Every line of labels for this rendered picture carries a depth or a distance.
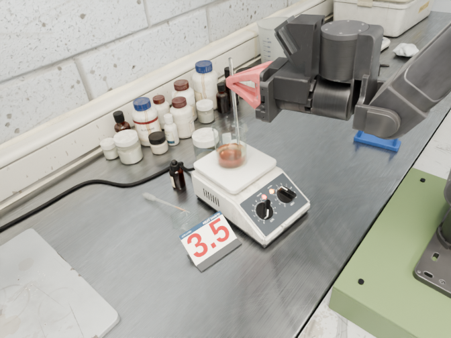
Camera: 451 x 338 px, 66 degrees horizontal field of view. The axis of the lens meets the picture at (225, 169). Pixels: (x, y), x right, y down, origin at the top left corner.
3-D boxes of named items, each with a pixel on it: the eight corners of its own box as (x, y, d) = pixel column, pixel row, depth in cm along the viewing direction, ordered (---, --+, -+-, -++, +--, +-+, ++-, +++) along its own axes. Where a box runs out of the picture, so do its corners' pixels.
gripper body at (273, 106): (256, 82, 49) (306, 89, 45) (285, 55, 55) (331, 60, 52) (258, 122, 53) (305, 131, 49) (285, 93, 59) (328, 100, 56)
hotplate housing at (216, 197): (311, 211, 67) (314, 180, 62) (264, 251, 61) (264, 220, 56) (231, 163, 81) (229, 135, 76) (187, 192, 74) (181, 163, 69)
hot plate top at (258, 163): (278, 164, 67) (278, 160, 66) (233, 196, 61) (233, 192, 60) (235, 141, 74) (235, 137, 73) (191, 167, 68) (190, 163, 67)
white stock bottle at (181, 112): (179, 141, 90) (172, 107, 83) (171, 131, 93) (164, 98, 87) (198, 134, 91) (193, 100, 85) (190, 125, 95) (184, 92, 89)
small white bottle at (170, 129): (174, 137, 91) (169, 110, 86) (182, 142, 89) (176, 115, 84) (165, 143, 90) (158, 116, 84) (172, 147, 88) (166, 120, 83)
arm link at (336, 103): (305, 76, 47) (358, 83, 43) (319, 60, 50) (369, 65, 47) (303, 120, 51) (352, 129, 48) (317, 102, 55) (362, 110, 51)
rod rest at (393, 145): (401, 144, 81) (404, 131, 79) (396, 152, 79) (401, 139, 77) (357, 133, 86) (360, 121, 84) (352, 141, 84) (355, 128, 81)
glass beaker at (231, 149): (209, 167, 67) (204, 130, 61) (227, 149, 71) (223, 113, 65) (240, 178, 63) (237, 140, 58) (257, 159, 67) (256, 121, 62)
